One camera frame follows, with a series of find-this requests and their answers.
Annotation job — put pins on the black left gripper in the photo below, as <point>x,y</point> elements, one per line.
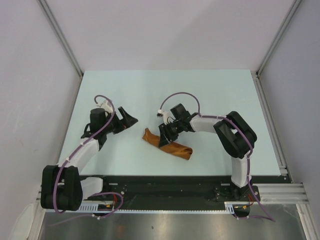
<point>124,123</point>

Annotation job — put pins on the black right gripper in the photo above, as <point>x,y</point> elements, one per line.
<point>165,135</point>

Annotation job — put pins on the orange cloth napkin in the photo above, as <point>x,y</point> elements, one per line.
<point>173,148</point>

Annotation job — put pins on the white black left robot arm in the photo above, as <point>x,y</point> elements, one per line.
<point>62,189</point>

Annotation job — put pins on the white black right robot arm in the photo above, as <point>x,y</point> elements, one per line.
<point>236,136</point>

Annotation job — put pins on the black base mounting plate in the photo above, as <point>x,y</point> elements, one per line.
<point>174,193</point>

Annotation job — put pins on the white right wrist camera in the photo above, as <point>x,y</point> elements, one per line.
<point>164,115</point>

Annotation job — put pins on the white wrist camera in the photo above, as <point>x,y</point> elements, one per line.
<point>106,105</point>
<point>164,115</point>

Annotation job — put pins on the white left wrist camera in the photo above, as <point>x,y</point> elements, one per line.
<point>106,105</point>

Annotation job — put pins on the white slotted cable duct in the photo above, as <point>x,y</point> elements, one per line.
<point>97,208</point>

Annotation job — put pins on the left aluminium corner post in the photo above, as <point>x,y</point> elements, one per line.
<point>55,26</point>

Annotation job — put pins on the aluminium corner post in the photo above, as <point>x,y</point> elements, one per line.
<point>55,26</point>
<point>279,35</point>

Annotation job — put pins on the right aluminium corner post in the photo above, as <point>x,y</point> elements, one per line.
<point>279,35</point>

